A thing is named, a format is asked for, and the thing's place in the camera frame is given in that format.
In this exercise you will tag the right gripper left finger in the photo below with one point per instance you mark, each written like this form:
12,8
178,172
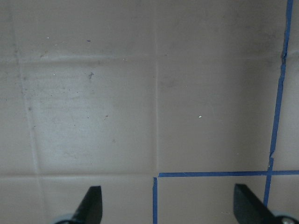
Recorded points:
89,211

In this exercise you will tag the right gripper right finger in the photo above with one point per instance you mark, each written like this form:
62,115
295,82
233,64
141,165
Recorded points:
248,209

